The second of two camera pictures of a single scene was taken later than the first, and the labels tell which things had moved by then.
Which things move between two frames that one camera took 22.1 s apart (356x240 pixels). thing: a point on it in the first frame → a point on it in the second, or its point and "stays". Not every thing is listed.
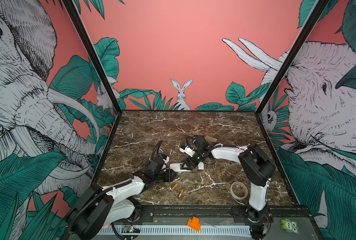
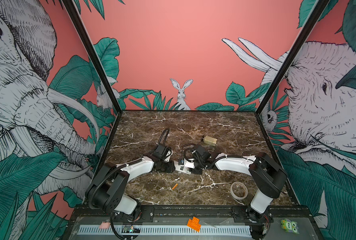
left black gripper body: [159, 178] → [166, 167]
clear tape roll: [238, 190] stays
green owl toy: [289, 226] stays
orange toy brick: [194, 223] stays
